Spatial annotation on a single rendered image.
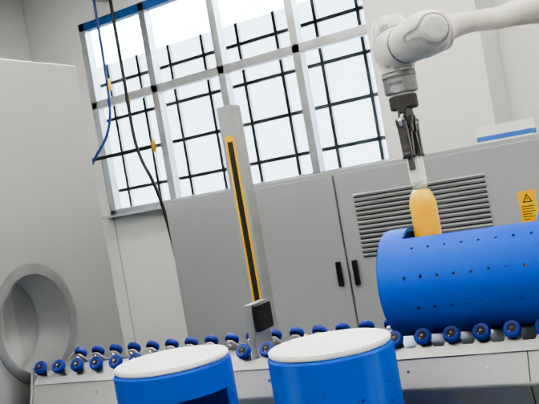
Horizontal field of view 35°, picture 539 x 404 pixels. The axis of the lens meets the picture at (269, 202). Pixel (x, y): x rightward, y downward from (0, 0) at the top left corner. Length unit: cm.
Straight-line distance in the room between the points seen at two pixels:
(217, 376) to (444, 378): 58
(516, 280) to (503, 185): 168
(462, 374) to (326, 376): 49
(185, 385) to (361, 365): 41
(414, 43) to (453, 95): 277
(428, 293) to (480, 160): 169
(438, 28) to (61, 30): 525
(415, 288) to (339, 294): 201
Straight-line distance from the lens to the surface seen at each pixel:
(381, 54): 224
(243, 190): 281
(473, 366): 218
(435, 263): 214
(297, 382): 183
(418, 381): 222
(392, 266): 218
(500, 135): 391
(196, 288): 464
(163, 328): 658
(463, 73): 483
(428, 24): 208
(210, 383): 199
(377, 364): 184
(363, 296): 409
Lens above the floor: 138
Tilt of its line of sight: level
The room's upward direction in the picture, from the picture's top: 10 degrees counter-clockwise
